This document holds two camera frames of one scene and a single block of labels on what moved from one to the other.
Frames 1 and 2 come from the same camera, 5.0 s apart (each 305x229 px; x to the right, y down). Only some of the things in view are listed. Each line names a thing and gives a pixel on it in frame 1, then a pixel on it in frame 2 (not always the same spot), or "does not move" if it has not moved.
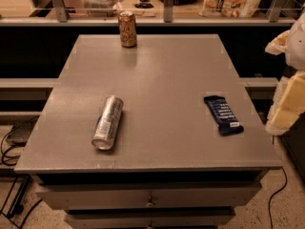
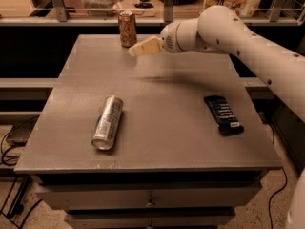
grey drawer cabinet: (164, 135) does not move
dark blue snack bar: (223, 114) does not move
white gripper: (296, 45) -> (169, 38)
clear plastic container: (101, 1) does not move
